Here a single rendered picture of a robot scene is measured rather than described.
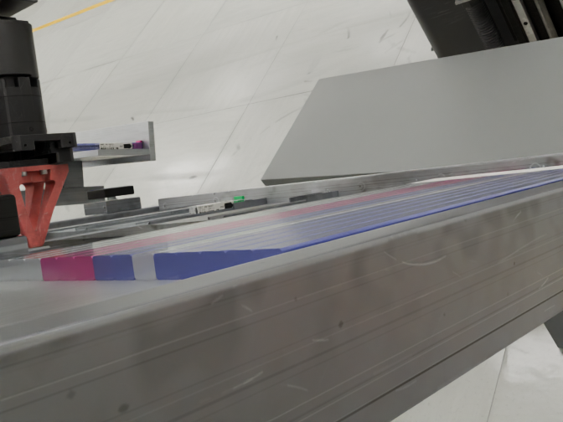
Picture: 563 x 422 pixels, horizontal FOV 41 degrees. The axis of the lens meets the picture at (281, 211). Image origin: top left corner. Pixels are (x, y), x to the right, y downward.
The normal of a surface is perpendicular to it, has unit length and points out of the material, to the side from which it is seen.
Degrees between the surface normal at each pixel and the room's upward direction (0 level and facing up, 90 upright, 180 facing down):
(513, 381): 0
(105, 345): 90
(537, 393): 0
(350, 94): 0
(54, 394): 90
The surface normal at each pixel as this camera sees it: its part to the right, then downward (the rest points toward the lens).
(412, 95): -0.52, -0.64
